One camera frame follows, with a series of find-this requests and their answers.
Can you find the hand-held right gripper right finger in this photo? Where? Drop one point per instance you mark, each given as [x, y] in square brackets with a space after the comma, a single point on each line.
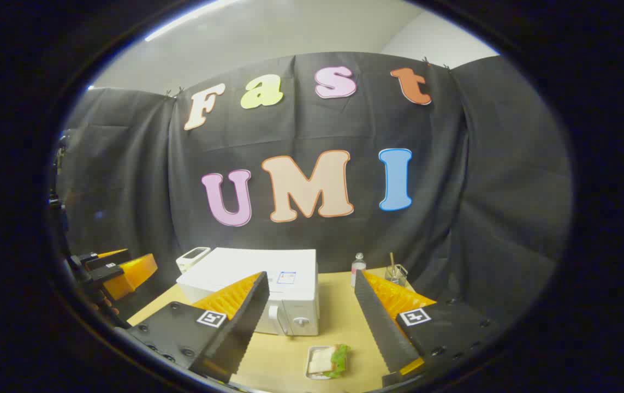
[380, 327]

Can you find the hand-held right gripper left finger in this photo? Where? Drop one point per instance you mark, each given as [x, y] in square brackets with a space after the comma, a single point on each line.
[246, 322]

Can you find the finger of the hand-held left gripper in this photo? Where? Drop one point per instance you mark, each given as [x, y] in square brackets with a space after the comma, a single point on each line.
[90, 256]
[131, 275]

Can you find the white microwave oven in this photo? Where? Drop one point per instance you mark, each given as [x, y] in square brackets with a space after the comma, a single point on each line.
[246, 267]

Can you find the sandwich with green lettuce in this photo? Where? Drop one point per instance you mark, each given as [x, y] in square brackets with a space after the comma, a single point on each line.
[322, 360]

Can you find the clear glass jar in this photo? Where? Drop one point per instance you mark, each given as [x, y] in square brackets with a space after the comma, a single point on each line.
[397, 277]

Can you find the white device with dark screen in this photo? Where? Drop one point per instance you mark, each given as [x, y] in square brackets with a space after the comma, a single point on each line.
[189, 259]

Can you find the small clear bottle pink label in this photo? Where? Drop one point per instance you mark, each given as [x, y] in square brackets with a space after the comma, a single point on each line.
[358, 267]

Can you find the thin wooden stick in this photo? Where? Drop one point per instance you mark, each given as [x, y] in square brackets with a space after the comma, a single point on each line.
[392, 259]

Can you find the small white plastic tray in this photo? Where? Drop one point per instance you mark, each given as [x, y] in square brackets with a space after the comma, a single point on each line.
[309, 374]

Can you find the black backdrop cloth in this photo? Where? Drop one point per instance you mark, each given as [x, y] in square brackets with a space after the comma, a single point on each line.
[453, 164]

